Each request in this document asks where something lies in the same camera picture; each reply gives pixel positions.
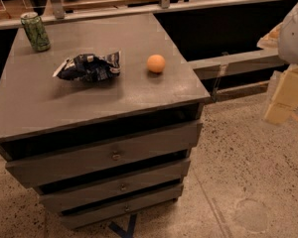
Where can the white rounded gripper body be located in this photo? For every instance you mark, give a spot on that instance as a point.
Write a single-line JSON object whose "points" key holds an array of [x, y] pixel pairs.
{"points": [[295, 37]]}

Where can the orange fruit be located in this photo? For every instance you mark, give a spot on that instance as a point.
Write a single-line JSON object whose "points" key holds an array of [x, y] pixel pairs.
{"points": [[156, 63]]}

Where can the gray drawer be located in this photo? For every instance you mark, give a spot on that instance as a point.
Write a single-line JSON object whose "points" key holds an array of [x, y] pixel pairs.
{"points": [[123, 206], [48, 168], [111, 187]]}

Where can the bottom gray drawer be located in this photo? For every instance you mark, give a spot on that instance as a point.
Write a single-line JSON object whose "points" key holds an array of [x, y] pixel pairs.
{"points": [[123, 206]]}

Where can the blue crumpled chip bag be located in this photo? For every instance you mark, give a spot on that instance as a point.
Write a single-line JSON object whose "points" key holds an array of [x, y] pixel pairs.
{"points": [[89, 68]]}

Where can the blue tape cross on floor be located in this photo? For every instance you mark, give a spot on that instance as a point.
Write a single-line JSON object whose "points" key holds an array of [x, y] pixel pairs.
{"points": [[129, 232]]}

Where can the green drink can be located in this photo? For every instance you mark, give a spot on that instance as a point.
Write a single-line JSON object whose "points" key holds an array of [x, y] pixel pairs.
{"points": [[35, 31]]}

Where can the middle gray drawer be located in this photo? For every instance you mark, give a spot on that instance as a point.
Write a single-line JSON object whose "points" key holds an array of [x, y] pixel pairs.
{"points": [[111, 187]]}

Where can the gray metal railing frame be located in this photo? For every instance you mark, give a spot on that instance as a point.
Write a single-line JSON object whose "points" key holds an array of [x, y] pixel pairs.
{"points": [[136, 32]]}

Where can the top gray drawer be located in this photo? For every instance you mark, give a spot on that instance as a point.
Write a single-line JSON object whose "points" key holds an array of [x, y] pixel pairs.
{"points": [[48, 168]]}

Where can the gray drawer cabinet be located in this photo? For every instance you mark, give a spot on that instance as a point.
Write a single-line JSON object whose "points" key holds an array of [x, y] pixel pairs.
{"points": [[29, 129]]}

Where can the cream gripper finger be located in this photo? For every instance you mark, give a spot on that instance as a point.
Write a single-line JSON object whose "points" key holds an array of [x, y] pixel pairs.
{"points": [[270, 40], [285, 97]]}

